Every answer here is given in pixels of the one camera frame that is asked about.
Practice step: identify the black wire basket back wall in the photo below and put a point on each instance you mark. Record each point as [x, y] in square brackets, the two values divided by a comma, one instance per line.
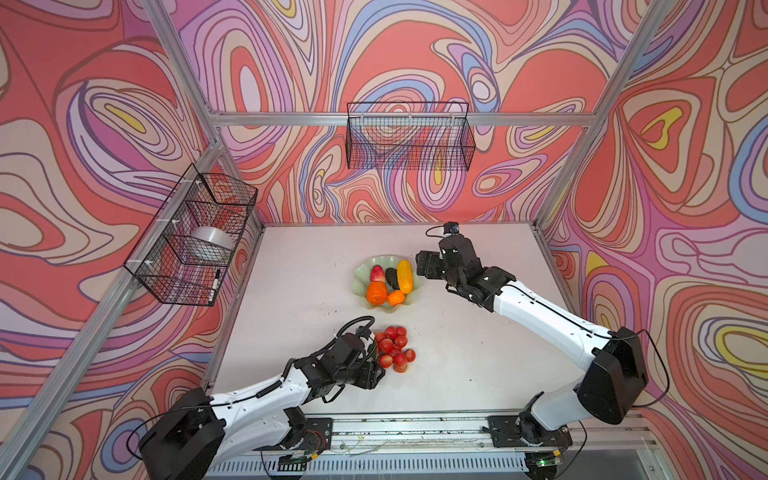
[400, 135]

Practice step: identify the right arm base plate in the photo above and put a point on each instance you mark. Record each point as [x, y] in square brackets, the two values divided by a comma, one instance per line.
[508, 431]

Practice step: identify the red lychee bunch with leaf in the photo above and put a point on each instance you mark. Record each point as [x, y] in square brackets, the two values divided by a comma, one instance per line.
[391, 349]

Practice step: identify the green circuit board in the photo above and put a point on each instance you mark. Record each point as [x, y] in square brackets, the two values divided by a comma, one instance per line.
[294, 463]

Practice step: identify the small orange tangerine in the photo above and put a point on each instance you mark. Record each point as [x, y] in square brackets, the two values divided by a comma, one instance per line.
[396, 297]

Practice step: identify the large orange fake fruit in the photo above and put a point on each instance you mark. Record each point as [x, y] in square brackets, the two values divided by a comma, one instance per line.
[377, 293]

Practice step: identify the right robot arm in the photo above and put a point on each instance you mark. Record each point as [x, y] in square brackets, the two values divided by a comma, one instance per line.
[613, 363]

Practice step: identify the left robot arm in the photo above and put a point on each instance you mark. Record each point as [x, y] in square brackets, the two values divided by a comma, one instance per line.
[200, 431]

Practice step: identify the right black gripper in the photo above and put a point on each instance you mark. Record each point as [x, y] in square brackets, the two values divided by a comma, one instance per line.
[432, 258]

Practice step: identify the green scalloped fruit bowl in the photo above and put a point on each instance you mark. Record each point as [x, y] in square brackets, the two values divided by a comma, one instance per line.
[386, 283]

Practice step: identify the red yellow fake peach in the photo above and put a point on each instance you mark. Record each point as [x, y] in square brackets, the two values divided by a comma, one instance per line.
[377, 274]

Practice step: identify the black wire basket wall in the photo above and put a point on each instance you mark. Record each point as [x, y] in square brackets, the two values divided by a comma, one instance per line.
[400, 135]
[167, 261]

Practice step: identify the dark fake avocado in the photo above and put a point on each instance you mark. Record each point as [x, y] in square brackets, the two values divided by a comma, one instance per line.
[392, 278]

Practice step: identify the black wire basket left wall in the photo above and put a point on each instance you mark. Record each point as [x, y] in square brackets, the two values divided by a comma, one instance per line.
[167, 261]

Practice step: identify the silver tape roll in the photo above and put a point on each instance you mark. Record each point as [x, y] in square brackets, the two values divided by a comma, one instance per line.
[214, 236]

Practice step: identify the black marker in basket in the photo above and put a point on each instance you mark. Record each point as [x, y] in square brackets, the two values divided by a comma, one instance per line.
[215, 286]

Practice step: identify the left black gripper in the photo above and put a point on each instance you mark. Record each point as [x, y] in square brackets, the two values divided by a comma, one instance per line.
[369, 375]

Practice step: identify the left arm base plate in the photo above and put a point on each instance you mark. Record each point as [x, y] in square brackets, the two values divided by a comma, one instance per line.
[312, 435]

